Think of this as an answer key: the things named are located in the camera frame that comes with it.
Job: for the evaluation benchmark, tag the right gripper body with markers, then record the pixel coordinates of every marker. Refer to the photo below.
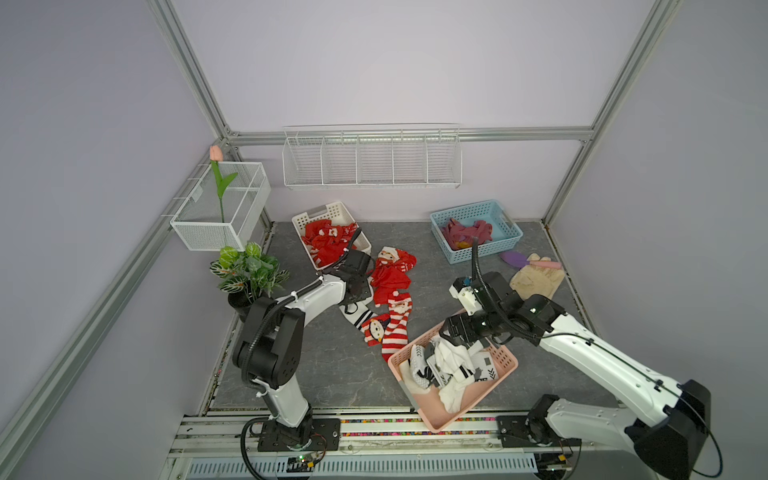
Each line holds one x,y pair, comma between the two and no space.
472,327

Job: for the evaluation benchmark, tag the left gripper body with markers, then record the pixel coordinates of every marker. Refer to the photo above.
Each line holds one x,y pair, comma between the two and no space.
363,290

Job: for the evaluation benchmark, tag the plain red fleece sock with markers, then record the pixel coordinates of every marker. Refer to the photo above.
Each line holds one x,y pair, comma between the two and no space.
390,283

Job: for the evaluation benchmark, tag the santa face red sock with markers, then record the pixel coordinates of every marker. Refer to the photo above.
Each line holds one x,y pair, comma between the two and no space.
396,258

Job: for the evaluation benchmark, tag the white sock black pattern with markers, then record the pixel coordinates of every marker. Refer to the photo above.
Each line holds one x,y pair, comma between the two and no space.
440,364

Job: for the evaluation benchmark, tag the white sock grey emblem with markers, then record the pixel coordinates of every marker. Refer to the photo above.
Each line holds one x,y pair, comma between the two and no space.
484,367

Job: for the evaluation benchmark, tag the red penguin sock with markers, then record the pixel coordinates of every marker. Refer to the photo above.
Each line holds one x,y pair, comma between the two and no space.
374,328

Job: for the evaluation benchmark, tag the santa striped small sock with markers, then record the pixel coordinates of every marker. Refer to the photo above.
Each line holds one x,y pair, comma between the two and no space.
396,334

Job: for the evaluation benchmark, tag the white black striped sock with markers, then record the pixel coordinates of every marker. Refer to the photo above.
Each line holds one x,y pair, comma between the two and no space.
357,314

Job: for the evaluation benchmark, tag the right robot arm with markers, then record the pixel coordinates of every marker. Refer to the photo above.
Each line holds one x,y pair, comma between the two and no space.
663,422

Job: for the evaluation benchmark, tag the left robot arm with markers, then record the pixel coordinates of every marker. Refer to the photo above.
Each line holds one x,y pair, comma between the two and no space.
268,350

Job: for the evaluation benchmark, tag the white plastic basket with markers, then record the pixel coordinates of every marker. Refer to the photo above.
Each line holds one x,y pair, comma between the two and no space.
338,213

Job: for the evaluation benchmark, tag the pink plastic basket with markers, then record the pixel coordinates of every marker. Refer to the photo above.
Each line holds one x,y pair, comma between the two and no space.
428,406

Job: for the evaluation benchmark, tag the blue plastic basket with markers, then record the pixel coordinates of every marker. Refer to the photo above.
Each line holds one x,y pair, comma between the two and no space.
506,233

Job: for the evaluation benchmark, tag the beige work glove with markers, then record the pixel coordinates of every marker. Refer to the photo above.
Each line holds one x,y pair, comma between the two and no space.
535,280

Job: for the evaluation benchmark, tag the purple pink scoop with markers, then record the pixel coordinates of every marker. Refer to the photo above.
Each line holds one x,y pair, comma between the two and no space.
519,260

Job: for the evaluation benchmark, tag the green potted plant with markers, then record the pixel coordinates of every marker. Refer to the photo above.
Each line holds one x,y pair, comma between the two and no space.
245,276

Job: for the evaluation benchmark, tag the artificial pink tulip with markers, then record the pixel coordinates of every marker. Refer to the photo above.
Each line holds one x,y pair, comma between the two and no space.
222,182

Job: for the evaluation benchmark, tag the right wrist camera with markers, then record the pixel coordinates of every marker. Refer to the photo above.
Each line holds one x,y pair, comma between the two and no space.
462,290

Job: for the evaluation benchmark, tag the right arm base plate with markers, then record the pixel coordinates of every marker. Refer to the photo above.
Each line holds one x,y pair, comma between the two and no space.
520,431

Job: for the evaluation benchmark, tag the white wire wall shelf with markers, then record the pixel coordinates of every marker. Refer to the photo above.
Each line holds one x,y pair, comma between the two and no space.
372,156

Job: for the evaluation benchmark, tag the white mesh wall box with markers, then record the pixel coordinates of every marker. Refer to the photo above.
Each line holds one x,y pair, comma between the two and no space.
197,220

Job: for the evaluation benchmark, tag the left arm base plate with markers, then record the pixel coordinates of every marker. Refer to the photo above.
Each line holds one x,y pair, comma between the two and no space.
315,434

